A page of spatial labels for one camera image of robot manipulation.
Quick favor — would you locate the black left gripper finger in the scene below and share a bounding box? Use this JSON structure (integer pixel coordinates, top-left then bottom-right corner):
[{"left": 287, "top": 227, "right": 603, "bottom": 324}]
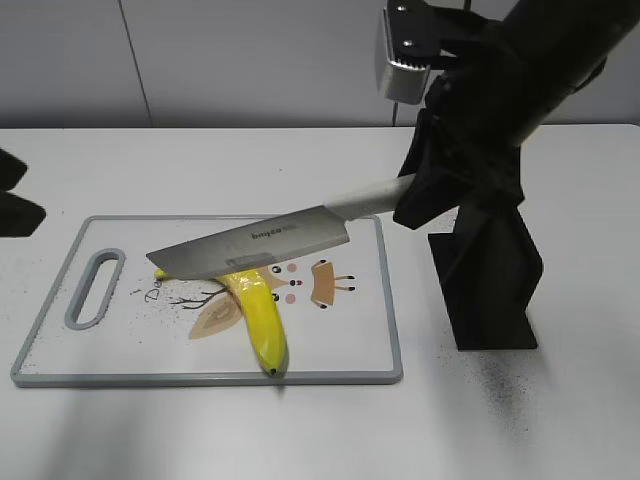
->
[
  {"left": 0, "top": 148, "right": 28, "bottom": 190},
  {"left": 0, "top": 191, "right": 46, "bottom": 238}
]

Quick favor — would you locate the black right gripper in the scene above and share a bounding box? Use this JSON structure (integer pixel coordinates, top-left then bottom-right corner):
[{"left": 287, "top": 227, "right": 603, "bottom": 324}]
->
[{"left": 393, "top": 19, "right": 529, "bottom": 230}]

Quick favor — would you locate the silver knife with white handle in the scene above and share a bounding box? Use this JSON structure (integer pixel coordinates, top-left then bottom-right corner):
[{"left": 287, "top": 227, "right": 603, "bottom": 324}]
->
[{"left": 146, "top": 174, "right": 414, "bottom": 280}]

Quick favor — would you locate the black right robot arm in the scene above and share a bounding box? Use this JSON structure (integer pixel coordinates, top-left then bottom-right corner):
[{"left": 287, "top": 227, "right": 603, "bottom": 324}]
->
[{"left": 387, "top": 1, "right": 639, "bottom": 202}]

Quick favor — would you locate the yellow plastic banana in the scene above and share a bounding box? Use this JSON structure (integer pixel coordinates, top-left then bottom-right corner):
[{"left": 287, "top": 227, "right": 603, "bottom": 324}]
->
[{"left": 170, "top": 269, "right": 288, "bottom": 377}]

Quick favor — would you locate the black knife stand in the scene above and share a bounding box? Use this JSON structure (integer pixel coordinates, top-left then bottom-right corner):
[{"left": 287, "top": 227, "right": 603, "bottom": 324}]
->
[{"left": 428, "top": 204, "right": 543, "bottom": 351}]

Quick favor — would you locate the white cutting board grey rim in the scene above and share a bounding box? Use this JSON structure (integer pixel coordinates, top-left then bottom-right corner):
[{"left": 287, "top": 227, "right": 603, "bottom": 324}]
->
[{"left": 10, "top": 215, "right": 403, "bottom": 388}]

